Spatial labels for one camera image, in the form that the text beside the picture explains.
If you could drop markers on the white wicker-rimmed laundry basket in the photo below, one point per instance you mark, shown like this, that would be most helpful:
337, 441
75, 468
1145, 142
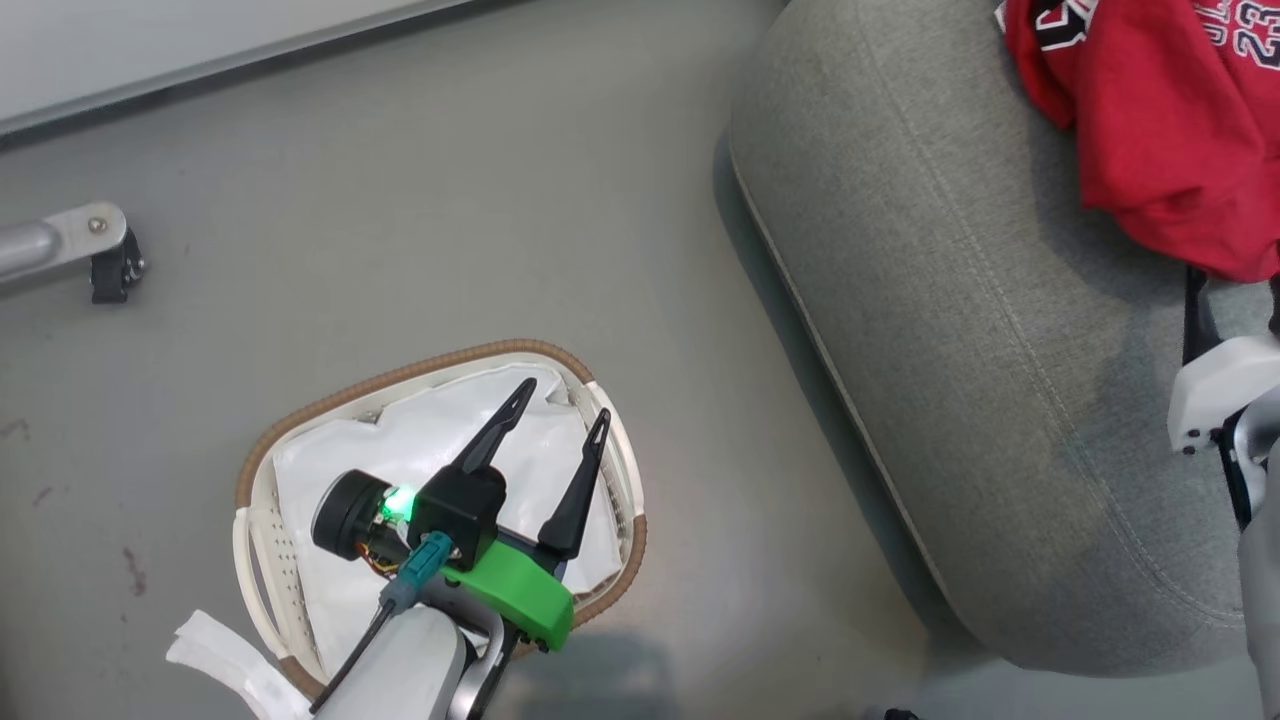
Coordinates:
265, 560

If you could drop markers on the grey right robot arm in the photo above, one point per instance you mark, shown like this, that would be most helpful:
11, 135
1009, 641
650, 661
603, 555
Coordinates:
1262, 560

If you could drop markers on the grey fabric sofa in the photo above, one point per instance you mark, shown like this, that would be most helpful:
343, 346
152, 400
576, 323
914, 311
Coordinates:
950, 350

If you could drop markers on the grey metal partition foot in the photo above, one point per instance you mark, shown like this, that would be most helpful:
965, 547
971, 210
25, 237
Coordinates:
55, 245

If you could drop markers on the white fabric strip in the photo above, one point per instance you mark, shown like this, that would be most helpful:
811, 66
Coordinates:
235, 660

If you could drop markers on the red basketball jersey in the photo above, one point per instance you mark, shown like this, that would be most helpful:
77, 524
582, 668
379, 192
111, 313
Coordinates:
1170, 130

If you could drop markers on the white cloth basket liner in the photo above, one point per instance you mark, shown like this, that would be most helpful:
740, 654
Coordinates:
330, 470

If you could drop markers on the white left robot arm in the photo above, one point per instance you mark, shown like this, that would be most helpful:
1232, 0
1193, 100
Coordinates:
410, 670

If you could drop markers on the black caster wheel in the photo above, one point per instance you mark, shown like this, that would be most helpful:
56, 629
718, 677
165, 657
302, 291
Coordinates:
115, 275

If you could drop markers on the grey partition bottom rail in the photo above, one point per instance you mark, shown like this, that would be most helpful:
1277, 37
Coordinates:
200, 60

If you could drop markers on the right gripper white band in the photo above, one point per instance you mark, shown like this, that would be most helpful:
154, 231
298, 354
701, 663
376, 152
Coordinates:
1220, 385

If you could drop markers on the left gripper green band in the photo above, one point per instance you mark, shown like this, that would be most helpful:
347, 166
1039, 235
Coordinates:
520, 590

